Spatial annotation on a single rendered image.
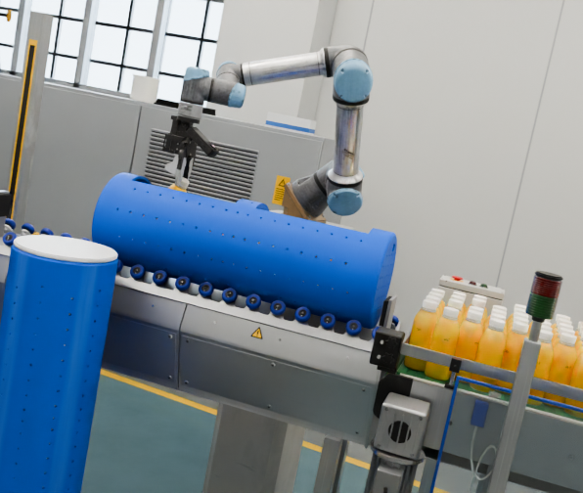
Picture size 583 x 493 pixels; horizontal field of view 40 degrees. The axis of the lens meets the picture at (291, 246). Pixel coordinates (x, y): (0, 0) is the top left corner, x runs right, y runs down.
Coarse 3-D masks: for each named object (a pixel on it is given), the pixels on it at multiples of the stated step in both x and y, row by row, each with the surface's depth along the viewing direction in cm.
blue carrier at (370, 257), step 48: (144, 192) 235; (96, 240) 237; (144, 240) 231; (192, 240) 227; (240, 240) 223; (288, 240) 221; (336, 240) 219; (384, 240) 219; (240, 288) 229; (288, 288) 222; (336, 288) 216; (384, 288) 230
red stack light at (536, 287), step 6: (534, 276) 179; (534, 282) 179; (540, 282) 178; (546, 282) 177; (552, 282) 176; (558, 282) 177; (534, 288) 179; (540, 288) 177; (546, 288) 177; (552, 288) 177; (558, 288) 177; (540, 294) 177; (546, 294) 177; (552, 294) 177; (558, 294) 178
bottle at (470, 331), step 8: (472, 320) 208; (464, 328) 208; (472, 328) 207; (480, 328) 208; (464, 336) 208; (472, 336) 207; (464, 344) 208; (472, 344) 207; (456, 352) 209; (464, 352) 208; (472, 352) 208; (472, 360) 208; (456, 376) 209; (464, 376) 208
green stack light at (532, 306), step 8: (536, 296) 178; (544, 296) 177; (528, 304) 180; (536, 304) 178; (544, 304) 177; (552, 304) 178; (528, 312) 179; (536, 312) 178; (544, 312) 178; (552, 312) 178
